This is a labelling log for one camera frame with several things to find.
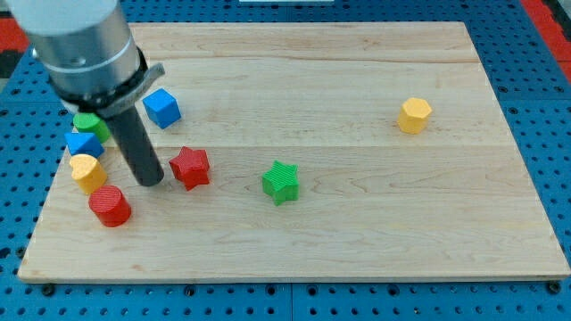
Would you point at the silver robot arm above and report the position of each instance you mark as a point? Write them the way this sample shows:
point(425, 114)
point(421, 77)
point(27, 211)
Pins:
point(89, 52)

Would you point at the green star block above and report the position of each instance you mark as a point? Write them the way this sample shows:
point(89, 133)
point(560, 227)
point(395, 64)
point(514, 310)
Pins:
point(281, 182)

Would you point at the red star block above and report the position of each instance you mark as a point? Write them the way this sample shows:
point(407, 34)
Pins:
point(191, 167)

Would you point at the wooden board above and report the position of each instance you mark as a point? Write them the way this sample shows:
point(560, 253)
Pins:
point(453, 203)

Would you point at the blue cube block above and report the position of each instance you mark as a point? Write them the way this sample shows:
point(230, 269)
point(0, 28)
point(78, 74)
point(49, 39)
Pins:
point(162, 108)

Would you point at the yellow hexagon block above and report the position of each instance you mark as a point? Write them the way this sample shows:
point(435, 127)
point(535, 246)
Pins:
point(414, 115)

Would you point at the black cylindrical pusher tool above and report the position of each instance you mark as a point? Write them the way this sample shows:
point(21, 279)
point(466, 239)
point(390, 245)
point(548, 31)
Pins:
point(129, 134)

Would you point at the red cylinder block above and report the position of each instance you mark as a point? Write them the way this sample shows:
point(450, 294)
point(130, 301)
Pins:
point(110, 206)

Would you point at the yellow heart block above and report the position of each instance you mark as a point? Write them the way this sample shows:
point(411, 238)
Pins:
point(87, 172)

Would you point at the green cylinder block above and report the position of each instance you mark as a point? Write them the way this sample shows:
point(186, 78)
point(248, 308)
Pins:
point(91, 123)

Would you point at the blue triangle block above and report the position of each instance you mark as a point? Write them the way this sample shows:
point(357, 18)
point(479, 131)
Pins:
point(84, 143)

